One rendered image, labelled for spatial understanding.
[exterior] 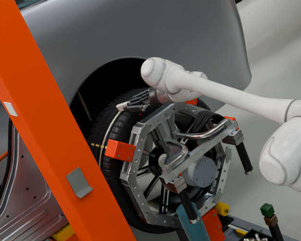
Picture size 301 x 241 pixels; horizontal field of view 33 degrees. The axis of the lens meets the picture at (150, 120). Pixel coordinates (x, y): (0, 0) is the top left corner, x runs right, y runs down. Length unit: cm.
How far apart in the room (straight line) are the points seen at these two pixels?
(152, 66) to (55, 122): 39
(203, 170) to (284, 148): 71
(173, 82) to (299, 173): 56
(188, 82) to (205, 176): 52
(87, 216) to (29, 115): 44
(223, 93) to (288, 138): 35
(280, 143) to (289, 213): 172
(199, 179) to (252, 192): 137
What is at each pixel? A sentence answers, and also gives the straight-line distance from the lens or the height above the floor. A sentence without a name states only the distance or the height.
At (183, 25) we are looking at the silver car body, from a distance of 271.
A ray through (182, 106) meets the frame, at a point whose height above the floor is 109.
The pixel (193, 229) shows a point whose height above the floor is 65.
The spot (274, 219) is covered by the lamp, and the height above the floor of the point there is 60.
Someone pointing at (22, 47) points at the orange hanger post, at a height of 165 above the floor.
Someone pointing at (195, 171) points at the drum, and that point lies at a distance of 210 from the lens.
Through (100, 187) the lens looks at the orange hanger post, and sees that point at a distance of 190.
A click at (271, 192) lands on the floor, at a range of 340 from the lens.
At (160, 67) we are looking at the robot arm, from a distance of 179.
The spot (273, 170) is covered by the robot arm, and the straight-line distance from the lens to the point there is 148.
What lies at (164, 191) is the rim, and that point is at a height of 75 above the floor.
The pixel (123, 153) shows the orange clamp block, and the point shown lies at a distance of 205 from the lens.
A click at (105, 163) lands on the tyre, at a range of 215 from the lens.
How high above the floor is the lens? 190
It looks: 22 degrees down
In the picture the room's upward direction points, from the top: 24 degrees counter-clockwise
